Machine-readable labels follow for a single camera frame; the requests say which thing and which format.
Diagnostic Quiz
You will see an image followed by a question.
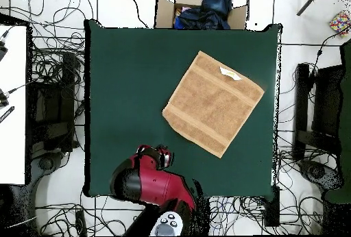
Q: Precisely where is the tan terry towel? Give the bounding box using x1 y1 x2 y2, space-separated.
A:
162 50 265 159

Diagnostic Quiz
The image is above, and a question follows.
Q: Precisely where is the multicoloured speckled item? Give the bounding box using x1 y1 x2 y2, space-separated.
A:
328 11 351 37

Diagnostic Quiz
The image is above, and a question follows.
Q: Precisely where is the dark green table cloth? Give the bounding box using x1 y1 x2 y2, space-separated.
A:
84 18 283 202

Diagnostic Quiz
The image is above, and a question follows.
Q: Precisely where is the black power strip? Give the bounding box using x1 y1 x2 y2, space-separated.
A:
74 209 88 236
264 186 281 227

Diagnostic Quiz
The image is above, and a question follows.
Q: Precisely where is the grey round stand base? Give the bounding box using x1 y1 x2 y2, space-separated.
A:
37 155 57 171
299 160 341 192

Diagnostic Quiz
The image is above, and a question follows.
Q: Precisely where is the black equipment stand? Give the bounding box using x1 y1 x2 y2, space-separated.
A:
291 62 345 161
25 51 82 155

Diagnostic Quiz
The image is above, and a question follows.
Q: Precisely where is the white table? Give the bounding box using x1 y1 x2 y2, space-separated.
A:
0 24 28 186

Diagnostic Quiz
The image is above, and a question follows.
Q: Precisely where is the open cardboard box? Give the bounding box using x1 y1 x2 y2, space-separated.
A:
154 0 249 31

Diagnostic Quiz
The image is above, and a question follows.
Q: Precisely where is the black slotted strip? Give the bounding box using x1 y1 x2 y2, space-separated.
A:
0 105 16 125

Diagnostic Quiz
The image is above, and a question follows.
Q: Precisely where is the dark blue clothing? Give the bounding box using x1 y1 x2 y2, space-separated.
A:
173 0 234 31

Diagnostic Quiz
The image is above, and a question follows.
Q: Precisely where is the grey metal bar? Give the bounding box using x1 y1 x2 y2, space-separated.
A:
295 0 328 16

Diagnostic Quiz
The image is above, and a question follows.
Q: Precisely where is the black cable tangle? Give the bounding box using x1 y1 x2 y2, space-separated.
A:
209 127 326 236
25 0 95 90

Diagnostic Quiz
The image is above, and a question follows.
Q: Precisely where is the thin black cable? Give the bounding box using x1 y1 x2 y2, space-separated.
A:
121 0 149 29

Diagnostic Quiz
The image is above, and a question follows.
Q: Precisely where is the black device with cable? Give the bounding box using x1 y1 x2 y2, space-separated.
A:
0 88 11 109
0 38 9 63

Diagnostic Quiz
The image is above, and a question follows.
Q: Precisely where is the black cable with plug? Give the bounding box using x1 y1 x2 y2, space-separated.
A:
311 25 351 79

